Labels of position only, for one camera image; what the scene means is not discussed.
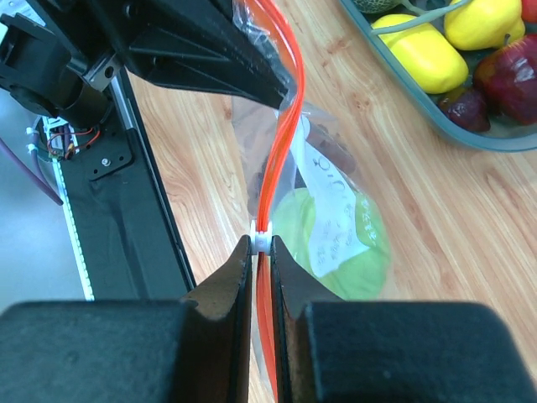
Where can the fake red pomegranate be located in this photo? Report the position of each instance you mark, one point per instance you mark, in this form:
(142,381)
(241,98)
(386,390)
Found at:
(529,11)

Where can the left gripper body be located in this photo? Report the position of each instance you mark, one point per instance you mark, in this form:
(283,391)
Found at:
(105,36)

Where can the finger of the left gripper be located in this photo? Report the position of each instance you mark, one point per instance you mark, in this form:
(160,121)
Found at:
(194,46)

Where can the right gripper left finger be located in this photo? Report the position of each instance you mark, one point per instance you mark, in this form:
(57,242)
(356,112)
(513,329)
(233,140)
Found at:
(193,349)

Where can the fake dark red apple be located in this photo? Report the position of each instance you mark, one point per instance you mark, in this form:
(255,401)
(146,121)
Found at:
(507,79)

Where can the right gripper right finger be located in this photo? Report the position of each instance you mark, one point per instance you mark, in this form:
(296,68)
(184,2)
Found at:
(331,350)

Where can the fake yellow banana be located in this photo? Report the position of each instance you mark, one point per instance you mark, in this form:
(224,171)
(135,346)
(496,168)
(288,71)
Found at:
(428,57)

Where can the grey plastic fruit bowl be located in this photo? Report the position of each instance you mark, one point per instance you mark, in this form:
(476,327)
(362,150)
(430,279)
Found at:
(505,135)

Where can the fake dark plum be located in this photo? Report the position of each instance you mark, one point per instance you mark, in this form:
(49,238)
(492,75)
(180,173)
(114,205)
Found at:
(467,108)

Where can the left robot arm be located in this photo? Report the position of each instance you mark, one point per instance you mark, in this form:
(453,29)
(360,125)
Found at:
(61,64)

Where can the white slotted cable duct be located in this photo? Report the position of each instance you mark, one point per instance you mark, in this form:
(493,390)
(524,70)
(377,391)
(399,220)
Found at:
(49,125)

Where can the fake purple grapes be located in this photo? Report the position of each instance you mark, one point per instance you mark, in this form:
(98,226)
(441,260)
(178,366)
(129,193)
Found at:
(320,139)

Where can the fake green melon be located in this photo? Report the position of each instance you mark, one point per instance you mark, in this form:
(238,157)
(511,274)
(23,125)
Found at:
(375,6)

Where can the clear zip bag orange seal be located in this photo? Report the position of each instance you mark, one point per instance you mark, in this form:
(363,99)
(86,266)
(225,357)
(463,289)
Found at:
(280,134)

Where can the fake yellow pepper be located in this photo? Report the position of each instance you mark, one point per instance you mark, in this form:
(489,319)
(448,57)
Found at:
(479,25)

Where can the fake green cabbage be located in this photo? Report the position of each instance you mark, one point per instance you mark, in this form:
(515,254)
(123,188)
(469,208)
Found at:
(360,276)

